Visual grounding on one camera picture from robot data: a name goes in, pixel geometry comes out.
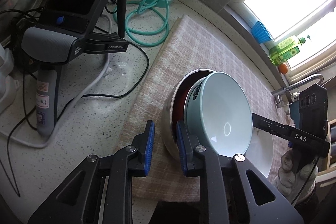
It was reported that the light blue bowl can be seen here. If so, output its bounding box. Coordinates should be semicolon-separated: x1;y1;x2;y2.
184;72;252;157

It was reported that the floral deep white plate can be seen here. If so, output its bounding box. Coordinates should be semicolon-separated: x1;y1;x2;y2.
245;128;273;177

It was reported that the chrome kitchen faucet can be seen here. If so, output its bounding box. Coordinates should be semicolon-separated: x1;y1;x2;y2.
272;73;324;109

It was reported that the right gloved hand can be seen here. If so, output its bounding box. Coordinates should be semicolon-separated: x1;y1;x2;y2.
272;150;318;205

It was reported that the stainless steel bowl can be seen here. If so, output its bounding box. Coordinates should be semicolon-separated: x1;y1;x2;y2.
161;69;214;161

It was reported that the orange tangerine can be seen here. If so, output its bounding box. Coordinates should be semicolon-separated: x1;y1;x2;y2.
278;63;288;75

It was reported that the pink checked cloth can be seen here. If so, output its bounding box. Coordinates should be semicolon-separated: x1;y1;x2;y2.
117;15;293;202

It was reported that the green dish soap bottle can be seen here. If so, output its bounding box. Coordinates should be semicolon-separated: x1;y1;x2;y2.
269;35;311;66

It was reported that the blue silicone cup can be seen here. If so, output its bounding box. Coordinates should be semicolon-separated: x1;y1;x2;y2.
251;20;272;44

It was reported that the spare grey handheld gripper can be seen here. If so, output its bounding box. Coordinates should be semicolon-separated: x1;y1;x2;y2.
21;27;129;136

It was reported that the white cable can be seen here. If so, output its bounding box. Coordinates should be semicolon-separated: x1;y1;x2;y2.
0;0;158;149

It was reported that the black cable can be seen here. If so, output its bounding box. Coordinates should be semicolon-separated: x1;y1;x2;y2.
0;7;150;197

